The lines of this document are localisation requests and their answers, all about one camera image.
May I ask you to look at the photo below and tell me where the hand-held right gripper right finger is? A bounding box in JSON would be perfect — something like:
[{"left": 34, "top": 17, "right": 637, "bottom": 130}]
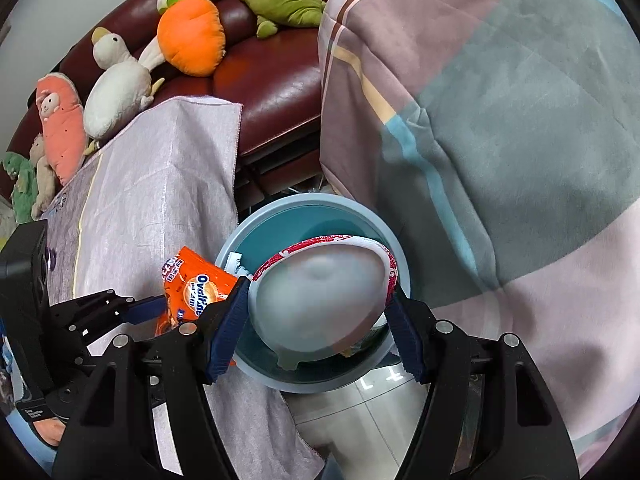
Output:
[{"left": 385, "top": 290, "right": 581, "bottom": 480}]

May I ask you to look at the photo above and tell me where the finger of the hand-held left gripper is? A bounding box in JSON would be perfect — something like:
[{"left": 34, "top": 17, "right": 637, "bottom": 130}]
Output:
[{"left": 50, "top": 290, "right": 167, "bottom": 347}]

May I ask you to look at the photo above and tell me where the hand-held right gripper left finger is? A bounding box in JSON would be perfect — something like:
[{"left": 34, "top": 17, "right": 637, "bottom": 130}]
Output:
[{"left": 52, "top": 276, "right": 251, "bottom": 480}]

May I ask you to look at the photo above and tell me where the orange snack wrapper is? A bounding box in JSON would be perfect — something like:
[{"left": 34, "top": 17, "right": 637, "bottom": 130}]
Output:
[{"left": 156, "top": 246, "right": 242, "bottom": 367}]

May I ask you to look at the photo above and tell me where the teal round bin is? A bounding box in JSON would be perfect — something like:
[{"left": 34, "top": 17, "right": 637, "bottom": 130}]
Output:
[{"left": 215, "top": 194, "right": 412, "bottom": 395}]

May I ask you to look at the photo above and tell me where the person's left hand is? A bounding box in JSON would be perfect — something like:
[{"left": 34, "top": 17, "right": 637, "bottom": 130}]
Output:
[{"left": 37, "top": 416, "right": 68, "bottom": 448}]

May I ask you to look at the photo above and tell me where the white plastic scrap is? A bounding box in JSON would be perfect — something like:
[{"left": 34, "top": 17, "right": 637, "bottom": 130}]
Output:
[{"left": 226, "top": 251, "right": 253, "bottom": 278}]

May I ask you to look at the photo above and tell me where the beige bear plush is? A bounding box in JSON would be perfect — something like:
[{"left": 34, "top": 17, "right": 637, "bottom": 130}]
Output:
[{"left": 29, "top": 134, "right": 57, "bottom": 218}]

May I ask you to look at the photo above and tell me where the pink carrot plush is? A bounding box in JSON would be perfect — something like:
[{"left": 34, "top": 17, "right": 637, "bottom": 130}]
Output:
[{"left": 36, "top": 73, "right": 87, "bottom": 187}]

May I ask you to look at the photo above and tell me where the white duck plush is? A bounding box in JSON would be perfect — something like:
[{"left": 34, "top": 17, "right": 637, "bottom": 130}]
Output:
[{"left": 82, "top": 27, "right": 166, "bottom": 142}]

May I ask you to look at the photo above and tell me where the plaid pastel blanket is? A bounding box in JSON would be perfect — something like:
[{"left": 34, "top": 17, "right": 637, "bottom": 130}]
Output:
[{"left": 317, "top": 0, "right": 640, "bottom": 471}]

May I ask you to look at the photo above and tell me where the dark red leather sofa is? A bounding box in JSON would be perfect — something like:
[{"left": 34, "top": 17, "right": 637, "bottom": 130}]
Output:
[{"left": 35, "top": 0, "right": 341, "bottom": 211}]

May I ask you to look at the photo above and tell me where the orange carrot rabbit plush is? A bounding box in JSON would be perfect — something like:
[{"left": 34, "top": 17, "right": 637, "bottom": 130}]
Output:
[{"left": 139, "top": 0, "right": 227, "bottom": 78}]

